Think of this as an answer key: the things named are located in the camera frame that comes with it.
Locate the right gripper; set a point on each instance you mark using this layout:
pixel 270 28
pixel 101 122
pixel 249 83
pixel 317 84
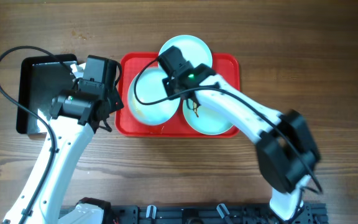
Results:
pixel 168 83

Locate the red plastic tray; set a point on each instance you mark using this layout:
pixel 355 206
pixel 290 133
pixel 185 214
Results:
pixel 132 63

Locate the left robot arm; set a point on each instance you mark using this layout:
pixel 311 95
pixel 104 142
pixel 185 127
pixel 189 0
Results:
pixel 76 115

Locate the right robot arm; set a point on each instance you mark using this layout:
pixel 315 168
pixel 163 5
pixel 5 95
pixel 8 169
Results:
pixel 286 151

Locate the black water basin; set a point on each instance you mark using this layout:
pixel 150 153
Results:
pixel 42 78

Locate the white plate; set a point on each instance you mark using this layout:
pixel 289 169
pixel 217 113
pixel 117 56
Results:
pixel 192 49
pixel 150 88
pixel 205 120

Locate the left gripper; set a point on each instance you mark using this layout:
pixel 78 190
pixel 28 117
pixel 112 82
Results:
pixel 81 69

